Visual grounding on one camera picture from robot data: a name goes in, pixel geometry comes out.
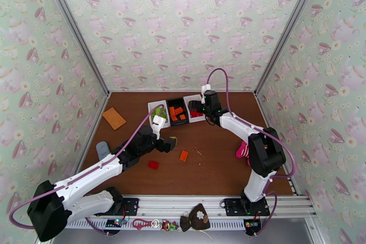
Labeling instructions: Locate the green lego plate assembly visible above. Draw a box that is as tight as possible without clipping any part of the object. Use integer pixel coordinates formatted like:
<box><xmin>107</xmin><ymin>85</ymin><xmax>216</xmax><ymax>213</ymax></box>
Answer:
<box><xmin>151</xmin><ymin>110</ymin><xmax>167</xmax><ymax>123</ymax></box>

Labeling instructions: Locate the white plastic bin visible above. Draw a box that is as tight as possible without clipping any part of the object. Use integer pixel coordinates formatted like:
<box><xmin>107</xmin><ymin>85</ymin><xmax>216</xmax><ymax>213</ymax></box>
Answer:
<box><xmin>147</xmin><ymin>100</ymin><xmax>171</xmax><ymax>131</ymax></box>
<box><xmin>183</xmin><ymin>94</ymin><xmax>208</xmax><ymax>123</ymax></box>

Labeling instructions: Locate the black plastic bin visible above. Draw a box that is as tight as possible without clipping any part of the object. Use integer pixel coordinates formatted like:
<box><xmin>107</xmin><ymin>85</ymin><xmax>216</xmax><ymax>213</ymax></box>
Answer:
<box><xmin>166</xmin><ymin>98</ymin><xmax>190</xmax><ymax>127</ymax></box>

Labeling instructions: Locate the orange card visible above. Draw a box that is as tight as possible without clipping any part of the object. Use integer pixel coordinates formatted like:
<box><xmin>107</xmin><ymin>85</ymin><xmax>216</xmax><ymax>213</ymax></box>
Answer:
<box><xmin>102</xmin><ymin>107</ymin><xmax>127</xmax><ymax>131</ymax></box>

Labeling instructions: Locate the blue-grey glasses case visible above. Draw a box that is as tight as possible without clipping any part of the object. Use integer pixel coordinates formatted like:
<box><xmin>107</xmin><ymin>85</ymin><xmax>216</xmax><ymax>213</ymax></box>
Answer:
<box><xmin>96</xmin><ymin>141</ymin><xmax>111</xmax><ymax>164</ymax></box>

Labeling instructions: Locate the pink white striped toy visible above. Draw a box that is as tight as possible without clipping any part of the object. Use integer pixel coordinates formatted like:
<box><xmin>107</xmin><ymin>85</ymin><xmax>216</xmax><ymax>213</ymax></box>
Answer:
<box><xmin>236</xmin><ymin>141</ymin><xmax>253</xmax><ymax>167</ymax></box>

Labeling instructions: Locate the brown pouch with flower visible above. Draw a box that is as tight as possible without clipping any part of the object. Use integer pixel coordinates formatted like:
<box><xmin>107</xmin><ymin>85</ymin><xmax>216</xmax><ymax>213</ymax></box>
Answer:
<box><xmin>179</xmin><ymin>203</ymin><xmax>211</xmax><ymax>233</ymax></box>

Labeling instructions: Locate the small red green toy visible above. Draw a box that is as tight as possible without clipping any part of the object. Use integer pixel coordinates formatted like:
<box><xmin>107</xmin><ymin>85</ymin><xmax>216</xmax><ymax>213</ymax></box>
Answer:
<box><xmin>161</xmin><ymin>219</ymin><xmax>179</xmax><ymax>231</ymax></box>

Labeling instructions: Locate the red carabiner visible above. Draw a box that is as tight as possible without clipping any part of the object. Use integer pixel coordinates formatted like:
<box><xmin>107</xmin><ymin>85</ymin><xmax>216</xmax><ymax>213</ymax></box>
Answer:
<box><xmin>131</xmin><ymin>218</ymin><xmax>152</xmax><ymax>230</ymax></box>

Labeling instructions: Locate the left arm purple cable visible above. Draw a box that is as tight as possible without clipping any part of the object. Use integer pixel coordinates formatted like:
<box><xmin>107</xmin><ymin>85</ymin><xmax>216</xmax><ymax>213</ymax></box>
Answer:
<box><xmin>9</xmin><ymin>104</ymin><xmax>166</xmax><ymax>237</ymax></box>

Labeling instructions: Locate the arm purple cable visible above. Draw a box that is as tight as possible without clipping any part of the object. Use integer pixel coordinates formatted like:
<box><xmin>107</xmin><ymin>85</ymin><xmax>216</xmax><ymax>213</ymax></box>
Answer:
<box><xmin>206</xmin><ymin>68</ymin><xmax>296</xmax><ymax>238</ymax></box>
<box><xmin>9</xmin><ymin>104</ymin><xmax>166</xmax><ymax>237</ymax></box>

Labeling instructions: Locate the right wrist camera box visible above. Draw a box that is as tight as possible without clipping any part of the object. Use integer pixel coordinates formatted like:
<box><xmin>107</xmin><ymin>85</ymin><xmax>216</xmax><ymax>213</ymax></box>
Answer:
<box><xmin>200</xmin><ymin>83</ymin><xmax>212</xmax><ymax>101</ymax></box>

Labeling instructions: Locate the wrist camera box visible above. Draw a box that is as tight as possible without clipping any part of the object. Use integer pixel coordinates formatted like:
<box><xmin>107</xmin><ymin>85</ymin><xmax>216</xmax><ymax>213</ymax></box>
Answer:
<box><xmin>200</xmin><ymin>83</ymin><xmax>212</xmax><ymax>101</ymax></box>
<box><xmin>152</xmin><ymin>115</ymin><xmax>167</xmax><ymax>140</ymax></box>

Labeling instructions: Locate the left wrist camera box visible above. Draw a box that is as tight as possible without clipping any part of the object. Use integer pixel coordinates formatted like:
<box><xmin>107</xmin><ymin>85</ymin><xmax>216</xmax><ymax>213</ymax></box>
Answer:
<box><xmin>152</xmin><ymin>115</ymin><xmax>167</xmax><ymax>140</ymax></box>

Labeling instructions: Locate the small silver chain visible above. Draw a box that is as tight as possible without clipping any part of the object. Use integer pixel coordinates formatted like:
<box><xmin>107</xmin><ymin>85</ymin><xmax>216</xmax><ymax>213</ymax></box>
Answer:
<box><xmin>194</xmin><ymin>146</ymin><xmax>203</xmax><ymax>167</ymax></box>

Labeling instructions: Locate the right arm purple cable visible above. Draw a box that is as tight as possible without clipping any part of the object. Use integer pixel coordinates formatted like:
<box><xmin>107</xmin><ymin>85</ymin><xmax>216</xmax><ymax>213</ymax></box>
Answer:
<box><xmin>206</xmin><ymin>68</ymin><xmax>296</xmax><ymax>238</ymax></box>

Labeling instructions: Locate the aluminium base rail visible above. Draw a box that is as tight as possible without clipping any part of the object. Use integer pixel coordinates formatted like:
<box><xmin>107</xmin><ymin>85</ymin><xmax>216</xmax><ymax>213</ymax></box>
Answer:
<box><xmin>47</xmin><ymin>194</ymin><xmax>318</xmax><ymax>219</ymax></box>

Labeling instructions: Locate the white perforated cable tray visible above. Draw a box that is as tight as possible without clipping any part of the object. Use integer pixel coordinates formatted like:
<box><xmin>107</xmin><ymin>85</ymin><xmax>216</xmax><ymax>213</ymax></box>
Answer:
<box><xmin>65</xmin><ymin>217</ymin><xmax>262</xmax><ymax>231</ymax></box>

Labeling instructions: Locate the aluminium frame post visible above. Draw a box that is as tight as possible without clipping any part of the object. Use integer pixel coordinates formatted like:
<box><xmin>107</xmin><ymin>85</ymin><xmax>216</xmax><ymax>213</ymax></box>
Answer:
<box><xmin>39</xmin><ymin>0</ymin><xmax>111</xmax><ymax>95</ymax></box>
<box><xmin>253</xmin><ymin>0</ymin><xmax>327</xmax><ymax>97</ymax></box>

